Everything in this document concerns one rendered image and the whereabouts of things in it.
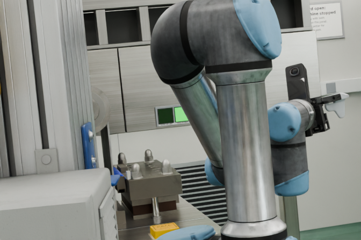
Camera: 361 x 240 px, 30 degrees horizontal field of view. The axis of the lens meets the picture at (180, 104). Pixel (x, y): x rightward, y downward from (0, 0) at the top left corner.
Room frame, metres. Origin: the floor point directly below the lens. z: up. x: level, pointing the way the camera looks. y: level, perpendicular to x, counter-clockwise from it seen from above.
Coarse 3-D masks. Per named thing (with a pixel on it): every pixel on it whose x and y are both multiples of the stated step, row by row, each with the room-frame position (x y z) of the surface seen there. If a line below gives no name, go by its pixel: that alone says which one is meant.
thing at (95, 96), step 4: (92, 92) 2.00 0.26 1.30; (92, 96) 2.00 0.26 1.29; (96, 96) 2.00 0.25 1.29; (96, 100) 2.00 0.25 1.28; (100, 100) 2.00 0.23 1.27; (100, 104) 2.00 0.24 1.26; (104, 104) 2.00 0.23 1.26; (100, 108) 2.00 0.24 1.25; (104, 108) 2.00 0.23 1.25; (100, 112) 2.00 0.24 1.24; (104, 112) 2.00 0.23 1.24; (100, 116) 2.00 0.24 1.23; (104, 116) 2.00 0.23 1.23; (96, 120) 2.00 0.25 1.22; (100, 120) 2.00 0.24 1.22; (96, 124) 2.00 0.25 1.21
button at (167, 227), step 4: (160, 224) 1.83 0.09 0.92; (164, 224) 1.83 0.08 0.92; (168, 224) 1.82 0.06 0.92; (172, 224) 1.82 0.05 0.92; (152, 228) 1.80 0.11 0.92; (156, 228) 1.79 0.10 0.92; (160, 228) 1.79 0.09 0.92; (164, 228) 1.78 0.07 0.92; (168, 228) 1.78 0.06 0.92; (172, 228) 1.78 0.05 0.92; (176, 228) 1.78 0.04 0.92; (152, 232) 1.80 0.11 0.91; (156, 232) 1.76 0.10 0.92; (160, 232) 1.77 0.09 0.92; (164, 232) 1.77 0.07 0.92; (156, 236) 1.76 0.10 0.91
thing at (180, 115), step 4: (176, 108) 2.38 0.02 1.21; (180, 108) 2.39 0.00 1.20; (176, 112) 2.38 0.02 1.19; (180, 112) 2.39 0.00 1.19; (176, 116) 2.38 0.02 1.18; (180, 116) 2.39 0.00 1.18; (184, 116) 2.39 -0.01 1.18; (176, 120) 2.38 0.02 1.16; (180, 120) 2.39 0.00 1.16; (184, 120) 2.39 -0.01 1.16
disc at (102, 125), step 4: (92, 88) 2.00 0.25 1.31; (96, 88) 2.00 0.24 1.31; (96, 92) 2.00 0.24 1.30; (100, 92) 2.00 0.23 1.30; (100, 96) 2.00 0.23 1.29; (104, 96) 2.01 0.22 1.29; (104, 100) 2.01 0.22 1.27; (108, 100) 2.01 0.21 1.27; (108, 104) 2.01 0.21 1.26; (108, 108) 2.01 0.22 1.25; (108, 112) 2.01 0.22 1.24; (108, 116) 2.01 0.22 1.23; (104, 120) 2.00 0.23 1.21; (108, 120) 2.01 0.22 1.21; (100, 124) 2.00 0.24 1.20; (104, 124) 2.00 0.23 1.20; (96, 128) 2.00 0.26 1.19; (100, 128) 2.00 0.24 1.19; (96, 132) 2.00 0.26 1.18
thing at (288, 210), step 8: (280, 200) 2.67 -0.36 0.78; (288, 200) 2.64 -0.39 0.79; (296, 200) 2.65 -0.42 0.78; (280, 208) 2.68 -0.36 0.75; (288, 208) 2.64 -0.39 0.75; (296, 208) 2.65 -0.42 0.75; (280, 216) 2.68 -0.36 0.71; (288, 216) 2.64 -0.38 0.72; (296, 216) 2.65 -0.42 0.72; (288, 224) 2.64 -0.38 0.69; (296, 224) 2.65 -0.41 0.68; (288, 232) 2.64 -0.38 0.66; (296, 232) 2.65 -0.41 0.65
